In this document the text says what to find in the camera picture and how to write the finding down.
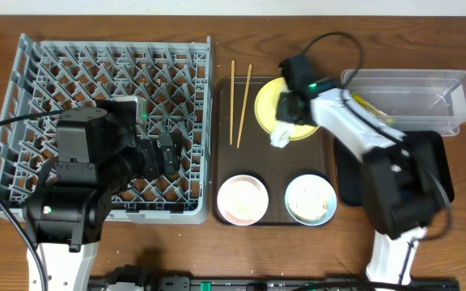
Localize white paper napkin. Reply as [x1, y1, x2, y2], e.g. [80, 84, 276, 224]
[270, 82, 294, 148]

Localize wooden chopstick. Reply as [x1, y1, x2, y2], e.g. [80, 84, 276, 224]
[236, 64, 252, 149]
[229, 60, 235, 146]

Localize pink white bowl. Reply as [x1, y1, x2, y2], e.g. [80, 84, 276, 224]
[217, 175, 269, 226]

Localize light blue bowl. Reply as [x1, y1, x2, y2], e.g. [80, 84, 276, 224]
[284, 174, 337, 226]

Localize rice and nut scraps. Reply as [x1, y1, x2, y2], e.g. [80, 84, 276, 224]
[286, 190, 328, 224]

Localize green orange snack wrapper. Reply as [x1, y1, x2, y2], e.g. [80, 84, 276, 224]
[351, 92, 396, 126]

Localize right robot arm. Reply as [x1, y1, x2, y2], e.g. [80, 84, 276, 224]
[270, 53, 451, 289]

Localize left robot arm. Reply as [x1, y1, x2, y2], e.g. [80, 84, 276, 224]
[23, 96, 184, 290]

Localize clear plastic waste bin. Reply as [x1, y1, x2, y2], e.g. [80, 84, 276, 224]
[341, 69, 466, 136]

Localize black rectangular waste tray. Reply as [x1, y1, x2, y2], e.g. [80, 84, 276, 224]
[333, 131, 455, 207]

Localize yellow round plate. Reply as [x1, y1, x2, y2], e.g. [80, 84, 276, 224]
[254, 77, 319, 141]

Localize dark brown serving tray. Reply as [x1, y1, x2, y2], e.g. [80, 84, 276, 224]
[211, 77, 336, 226]

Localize grey plastic dish rack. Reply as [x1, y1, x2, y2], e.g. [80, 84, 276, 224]
[0, 36, 214, 224]

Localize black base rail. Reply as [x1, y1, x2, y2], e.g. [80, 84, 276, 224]
[87, 276, 461, 291]

